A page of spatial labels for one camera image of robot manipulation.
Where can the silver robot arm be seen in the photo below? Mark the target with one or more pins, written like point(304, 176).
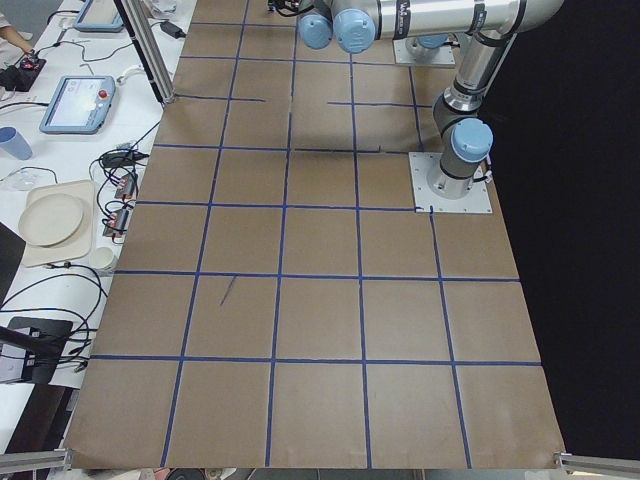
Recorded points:
point(419, 31)

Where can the person forearm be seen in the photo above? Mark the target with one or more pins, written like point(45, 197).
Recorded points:
point(12, 36)

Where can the black monitor with stand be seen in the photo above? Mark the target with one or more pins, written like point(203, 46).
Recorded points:
point(31, 348)

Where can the upper orange circuit board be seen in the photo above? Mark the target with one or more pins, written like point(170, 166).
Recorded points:
point(127, 187)

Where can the orange circuit board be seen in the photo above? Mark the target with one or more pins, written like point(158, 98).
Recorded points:
point(127, 187)
point(115, 225)

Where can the lower orange circuit board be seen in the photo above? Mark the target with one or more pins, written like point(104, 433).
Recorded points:
point(115, 225)

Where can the white paper cup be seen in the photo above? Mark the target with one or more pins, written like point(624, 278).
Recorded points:
point(103, 260)

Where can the beige rectangular tray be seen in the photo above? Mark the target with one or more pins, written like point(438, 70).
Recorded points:
point(80, 242)

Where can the black power adapter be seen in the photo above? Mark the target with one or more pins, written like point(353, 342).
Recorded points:
point(172, 30)

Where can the beige round plate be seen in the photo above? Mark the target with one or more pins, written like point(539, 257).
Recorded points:
point(51, 219)

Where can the near teach pendant tablet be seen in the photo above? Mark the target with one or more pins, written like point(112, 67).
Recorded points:
point(80, 105)

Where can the teach pendant tablet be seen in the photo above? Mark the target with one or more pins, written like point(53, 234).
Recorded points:
point(99, 16)
point(80, 105)

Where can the far teach pendant tablet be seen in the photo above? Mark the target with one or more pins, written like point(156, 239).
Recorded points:
point(99, 16)

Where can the blue plastic cup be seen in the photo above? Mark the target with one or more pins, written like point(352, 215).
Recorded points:
point(14, 144)

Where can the black joystick controller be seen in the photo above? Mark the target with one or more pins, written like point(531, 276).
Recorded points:
point(20, 79)

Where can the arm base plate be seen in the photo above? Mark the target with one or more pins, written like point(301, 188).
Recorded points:
point(427, 51)
point(436, 192)

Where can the aluminium frame post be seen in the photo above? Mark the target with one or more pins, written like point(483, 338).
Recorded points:
point(142, 37)

